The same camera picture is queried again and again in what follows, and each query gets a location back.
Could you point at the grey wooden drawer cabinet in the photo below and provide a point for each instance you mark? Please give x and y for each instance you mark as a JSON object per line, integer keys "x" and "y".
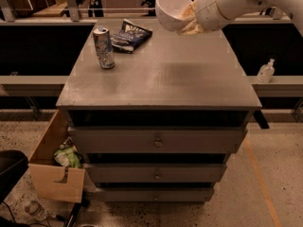
{"x": 170, "y": 83}

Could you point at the dark blue chip bag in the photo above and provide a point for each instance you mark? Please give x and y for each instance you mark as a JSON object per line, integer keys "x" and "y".
{"x": 130, "y": 37}

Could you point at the white hand sanitizer bottle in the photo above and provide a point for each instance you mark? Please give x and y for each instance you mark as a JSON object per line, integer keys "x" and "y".
{"x": 266, "y": 71}

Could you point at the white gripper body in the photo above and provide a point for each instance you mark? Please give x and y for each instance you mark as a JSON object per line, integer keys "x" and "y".
{"x": 207, "y": 8}

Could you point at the bottom grey drawer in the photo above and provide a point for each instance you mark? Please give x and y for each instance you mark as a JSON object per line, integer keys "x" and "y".
{"x": 155, "y": 194}

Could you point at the top grey drawer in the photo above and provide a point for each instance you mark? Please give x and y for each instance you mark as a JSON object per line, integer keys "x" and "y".
{"x": 89, "y": 140}

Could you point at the white ceramic bowl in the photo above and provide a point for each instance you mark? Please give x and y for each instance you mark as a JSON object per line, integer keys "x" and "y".
{"x": 170, "y": 14}

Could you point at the grey drawer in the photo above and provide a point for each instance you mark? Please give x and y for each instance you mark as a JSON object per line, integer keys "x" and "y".
{"x": 89, "y": 140}
{"x": 155, "y": 194}
{"x": 155, "y": 173}

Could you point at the green snack bag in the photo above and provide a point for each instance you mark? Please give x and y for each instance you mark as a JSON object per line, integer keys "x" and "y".
{"x": 67, "y": 157}

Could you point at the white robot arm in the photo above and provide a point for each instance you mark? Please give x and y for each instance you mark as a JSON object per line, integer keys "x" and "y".
{"x": 232, "y": 9}

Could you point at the middle grey drawer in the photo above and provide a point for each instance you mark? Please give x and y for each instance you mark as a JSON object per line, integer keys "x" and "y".
{"x": 155, "y": 173}

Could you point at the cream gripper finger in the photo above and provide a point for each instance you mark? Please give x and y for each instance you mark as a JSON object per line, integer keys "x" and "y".
{"x": 191, "y": 29}
{"x": 189, "y": 11}

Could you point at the silver blue redbull can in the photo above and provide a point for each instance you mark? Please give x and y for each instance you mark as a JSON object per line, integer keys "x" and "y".
{"x": 103, "y": 46}

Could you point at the brown cardboard box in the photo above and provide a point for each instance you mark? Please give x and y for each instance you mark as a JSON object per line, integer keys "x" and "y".
{"x": 52, "y": 181}

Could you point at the clear plastic water bottle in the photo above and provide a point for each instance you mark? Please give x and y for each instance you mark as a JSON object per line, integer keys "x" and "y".
{"x": 36, "y": 211}

